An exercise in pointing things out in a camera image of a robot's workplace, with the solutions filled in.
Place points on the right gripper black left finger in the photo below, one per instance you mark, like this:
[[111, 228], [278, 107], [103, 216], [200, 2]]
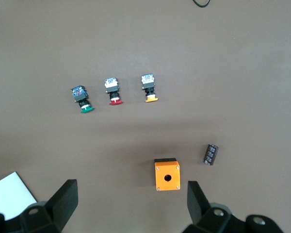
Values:
[[60, 206]]

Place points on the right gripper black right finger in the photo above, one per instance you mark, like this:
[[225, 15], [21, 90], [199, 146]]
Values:
[[198, 208]]

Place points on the red push button switch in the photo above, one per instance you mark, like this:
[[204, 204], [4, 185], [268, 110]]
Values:
[[111, 87]]

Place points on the yellow push button switch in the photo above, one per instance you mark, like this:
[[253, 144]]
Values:
[[148, 85]]

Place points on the orange button enclosure box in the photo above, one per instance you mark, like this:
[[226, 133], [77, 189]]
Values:
[[160, 174]]

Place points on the small black connector block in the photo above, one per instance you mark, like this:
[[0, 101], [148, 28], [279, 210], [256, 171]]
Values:
[[211, 155]]

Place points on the white drawer cabinet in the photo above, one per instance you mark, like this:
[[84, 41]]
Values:
[[7, 194]]

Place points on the green push button switch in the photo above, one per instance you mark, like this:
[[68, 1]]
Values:
[[80, 93]]

